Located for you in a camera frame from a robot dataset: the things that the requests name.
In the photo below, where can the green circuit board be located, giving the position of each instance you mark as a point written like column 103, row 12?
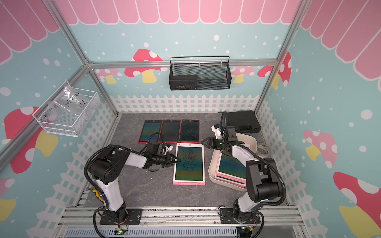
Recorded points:
column 121, row 232

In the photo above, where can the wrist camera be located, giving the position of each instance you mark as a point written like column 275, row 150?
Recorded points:
column 168, row 148
column 217, row 131

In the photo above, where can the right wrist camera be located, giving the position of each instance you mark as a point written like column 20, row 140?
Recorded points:
column 217, row 131

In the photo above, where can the red writing tablet top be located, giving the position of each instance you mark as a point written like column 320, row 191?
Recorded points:
column 149, row 128

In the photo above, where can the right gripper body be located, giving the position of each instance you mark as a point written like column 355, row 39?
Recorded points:
column 218, row 144

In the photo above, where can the black plastic tool case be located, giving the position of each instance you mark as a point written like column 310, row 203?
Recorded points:
column 243, row 121

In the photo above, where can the red writing tablet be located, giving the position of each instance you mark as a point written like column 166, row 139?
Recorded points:
column 170, row 131
column 149, row 128
column 189, row 132

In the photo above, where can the clear tape roll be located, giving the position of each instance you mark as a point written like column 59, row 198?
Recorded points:
column 263, row 150

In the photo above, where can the black box in basket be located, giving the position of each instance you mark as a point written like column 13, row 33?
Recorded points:
column 183, row 82

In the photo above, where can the white plastic storage box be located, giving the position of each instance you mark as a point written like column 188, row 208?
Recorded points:
column 213, row 167

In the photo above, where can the black mesh wall basket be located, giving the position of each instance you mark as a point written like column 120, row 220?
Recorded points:
column 213, row 72

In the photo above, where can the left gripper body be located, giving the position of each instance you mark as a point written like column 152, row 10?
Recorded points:
column 161, row 159

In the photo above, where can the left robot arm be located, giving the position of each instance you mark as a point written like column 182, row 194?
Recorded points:
column 103, row 168

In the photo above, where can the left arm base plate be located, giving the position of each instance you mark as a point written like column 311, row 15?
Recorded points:
column 128, row 217

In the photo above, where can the yellow handled pliers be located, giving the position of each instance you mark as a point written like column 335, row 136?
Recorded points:
column 96, row 195

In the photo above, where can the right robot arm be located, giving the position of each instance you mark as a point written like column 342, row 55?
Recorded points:
column 265, row 185

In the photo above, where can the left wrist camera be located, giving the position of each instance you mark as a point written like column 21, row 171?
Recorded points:
column 168, row 148

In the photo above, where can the clear plastic bag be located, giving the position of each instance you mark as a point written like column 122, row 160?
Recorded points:
column 66, row 108

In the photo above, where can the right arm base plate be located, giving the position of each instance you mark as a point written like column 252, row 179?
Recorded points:
column 227, row 217

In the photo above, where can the pink writing tablet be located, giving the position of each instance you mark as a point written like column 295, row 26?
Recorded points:
column 230, row 168
column 232, row 182
column 190, row 169

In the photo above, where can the white wire wall basket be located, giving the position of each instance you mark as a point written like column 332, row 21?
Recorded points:
column 79, row 125

